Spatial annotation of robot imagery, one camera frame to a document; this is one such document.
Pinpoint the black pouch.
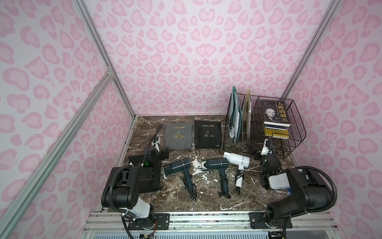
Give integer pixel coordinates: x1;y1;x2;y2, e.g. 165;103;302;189
194;120;222;149
128;153;161;193

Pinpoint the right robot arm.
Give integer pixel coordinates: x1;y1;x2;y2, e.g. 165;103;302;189
260;154;338;230

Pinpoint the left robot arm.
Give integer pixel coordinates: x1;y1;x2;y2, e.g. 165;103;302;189
101;146;169;228

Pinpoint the white hair dryer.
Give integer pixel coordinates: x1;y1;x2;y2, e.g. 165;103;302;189
223;152;250;194

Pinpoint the grey hair dryer pouch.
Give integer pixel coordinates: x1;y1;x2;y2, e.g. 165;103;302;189
164;122;194;150

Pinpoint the yellow striped book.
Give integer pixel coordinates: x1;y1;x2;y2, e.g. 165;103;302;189
264;125;289;139

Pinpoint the black portrait book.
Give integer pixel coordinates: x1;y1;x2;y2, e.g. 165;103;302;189
261;100;291;127

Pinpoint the black wire basket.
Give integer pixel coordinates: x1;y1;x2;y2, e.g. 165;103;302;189
222;94;307;159

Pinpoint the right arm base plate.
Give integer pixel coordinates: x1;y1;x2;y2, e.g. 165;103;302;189
248;212;284;230

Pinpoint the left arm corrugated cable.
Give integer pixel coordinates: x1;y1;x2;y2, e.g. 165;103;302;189
108;123;164;213

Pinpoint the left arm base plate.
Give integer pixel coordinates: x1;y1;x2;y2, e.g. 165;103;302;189
128;213;170;231

